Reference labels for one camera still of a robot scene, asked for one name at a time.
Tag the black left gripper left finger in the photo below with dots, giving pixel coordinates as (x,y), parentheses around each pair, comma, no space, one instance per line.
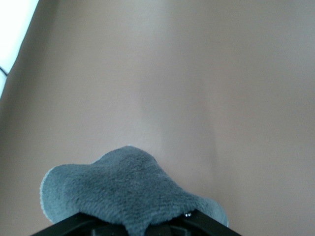
(78,226)

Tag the grey microfibre towel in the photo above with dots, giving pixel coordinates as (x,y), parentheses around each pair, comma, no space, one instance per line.
(128,184)

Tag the brown table cover sheet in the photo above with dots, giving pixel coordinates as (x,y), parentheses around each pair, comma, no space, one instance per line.
(172,73)

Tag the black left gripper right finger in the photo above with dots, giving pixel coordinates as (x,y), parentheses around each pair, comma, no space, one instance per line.
(206,226)

